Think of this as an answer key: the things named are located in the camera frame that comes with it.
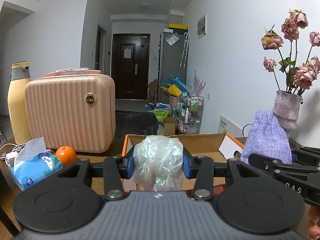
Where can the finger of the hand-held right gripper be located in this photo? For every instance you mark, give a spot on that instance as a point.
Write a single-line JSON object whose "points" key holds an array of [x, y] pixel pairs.
{"points": [[307, 156], [262, 163]]}

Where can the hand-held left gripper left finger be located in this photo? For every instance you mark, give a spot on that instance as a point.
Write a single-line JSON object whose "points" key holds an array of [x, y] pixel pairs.
{"points": [[128, 165]]}

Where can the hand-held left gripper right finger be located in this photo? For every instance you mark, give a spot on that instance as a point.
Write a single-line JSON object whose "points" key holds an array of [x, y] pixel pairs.
{"points": [[186, 165]]}

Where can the purple woven fabric pouch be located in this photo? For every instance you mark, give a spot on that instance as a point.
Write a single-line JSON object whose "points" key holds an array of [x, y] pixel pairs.
{"points": [[265, 140]]}

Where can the orange cardboard box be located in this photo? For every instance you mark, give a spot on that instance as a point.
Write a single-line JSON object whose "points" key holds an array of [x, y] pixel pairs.
{"points": [[200, 145]]}

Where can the iridescent plastic bag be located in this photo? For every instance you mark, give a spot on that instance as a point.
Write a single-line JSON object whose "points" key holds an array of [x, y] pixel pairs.
{"points": [[157, 160]]}

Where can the blue soft tissue pack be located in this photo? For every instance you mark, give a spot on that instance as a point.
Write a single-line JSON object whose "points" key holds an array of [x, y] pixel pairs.
{"points": [[37, 167]]}

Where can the person's right hand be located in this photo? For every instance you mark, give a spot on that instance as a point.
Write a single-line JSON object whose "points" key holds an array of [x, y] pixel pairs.
{"points": [[315, 222]]}

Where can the small open cardboard box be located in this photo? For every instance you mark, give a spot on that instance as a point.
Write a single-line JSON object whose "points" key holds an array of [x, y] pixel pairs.
{"points": [[170, 127]]}

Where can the black cloth heap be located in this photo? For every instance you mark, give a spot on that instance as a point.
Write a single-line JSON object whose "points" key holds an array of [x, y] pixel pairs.
{"points": [[137, 125]]}

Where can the pink textured vase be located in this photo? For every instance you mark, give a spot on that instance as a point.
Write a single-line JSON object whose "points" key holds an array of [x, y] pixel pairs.
{"points": [[286, 112]]}

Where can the metal rolling cart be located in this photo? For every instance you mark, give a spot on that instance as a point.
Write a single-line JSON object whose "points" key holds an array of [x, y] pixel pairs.
{"points": [[191, 115]]}

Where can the green printed bag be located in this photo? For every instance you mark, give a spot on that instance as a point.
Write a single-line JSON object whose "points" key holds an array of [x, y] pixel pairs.
{"points": [[160, 113]]}

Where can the orange fruit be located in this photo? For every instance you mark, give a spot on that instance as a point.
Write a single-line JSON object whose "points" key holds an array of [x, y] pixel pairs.
{"points": [[66, 156]]}

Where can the pink bucket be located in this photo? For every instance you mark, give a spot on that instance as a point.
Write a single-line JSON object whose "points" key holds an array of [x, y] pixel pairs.
{"points": [[175, 99]]}

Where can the yellow bag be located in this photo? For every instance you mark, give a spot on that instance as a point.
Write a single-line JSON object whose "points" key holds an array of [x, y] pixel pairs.
{"points": [[173, 90]]}

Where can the pink ribbed suitcase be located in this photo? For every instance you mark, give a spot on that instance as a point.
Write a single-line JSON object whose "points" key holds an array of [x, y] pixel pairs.
{"points": [[70, 115]]}

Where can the brown cardboard carton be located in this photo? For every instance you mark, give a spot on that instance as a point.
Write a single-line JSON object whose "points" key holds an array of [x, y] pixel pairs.
{"points": [[152, 90]]}

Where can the lilac folded umbrella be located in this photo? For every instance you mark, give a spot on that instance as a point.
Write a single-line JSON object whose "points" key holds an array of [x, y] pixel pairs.
{"points": [[198, 85]]}

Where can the blue bag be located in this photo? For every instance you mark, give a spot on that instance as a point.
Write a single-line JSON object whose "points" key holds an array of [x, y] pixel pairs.
{"points": [[181, 82]]}

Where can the dark brown entrance door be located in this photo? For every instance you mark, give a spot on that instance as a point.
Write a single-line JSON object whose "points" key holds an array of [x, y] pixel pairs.
{"points": [[130, 75]]}

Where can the grey refrigerator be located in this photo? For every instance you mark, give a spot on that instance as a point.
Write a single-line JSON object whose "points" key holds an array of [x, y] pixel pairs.
{"points": [[172, 62]]}

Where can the white folded umbrella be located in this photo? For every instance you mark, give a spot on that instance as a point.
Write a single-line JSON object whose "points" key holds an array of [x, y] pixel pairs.
{"points": [[185, 50]]}

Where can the side room doorway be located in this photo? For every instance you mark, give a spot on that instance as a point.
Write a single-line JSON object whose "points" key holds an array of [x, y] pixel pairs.
{"points": [[101, 47]]}

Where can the yellow water bottle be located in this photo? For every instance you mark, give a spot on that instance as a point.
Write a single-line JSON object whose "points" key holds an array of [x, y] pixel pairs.
{"points": [[18, 110]]}

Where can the clear plastic bag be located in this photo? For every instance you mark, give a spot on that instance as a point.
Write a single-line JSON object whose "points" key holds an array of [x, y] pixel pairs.
{"points": [[173, 39]]}

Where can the dried pink rose bouquet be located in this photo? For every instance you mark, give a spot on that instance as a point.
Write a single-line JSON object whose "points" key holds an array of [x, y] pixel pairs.
{"points": [[290, 28]]}

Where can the yellow and black box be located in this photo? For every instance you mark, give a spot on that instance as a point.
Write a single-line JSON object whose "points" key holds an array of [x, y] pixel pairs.
{"points": [[177, 26]]}

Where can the white electrical panel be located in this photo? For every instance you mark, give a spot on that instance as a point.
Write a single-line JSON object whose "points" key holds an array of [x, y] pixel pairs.
{"points": [[202, 26]]}

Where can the white wall board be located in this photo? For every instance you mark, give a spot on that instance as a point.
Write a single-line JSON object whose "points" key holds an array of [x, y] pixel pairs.
{"points": [[230, 127]]}

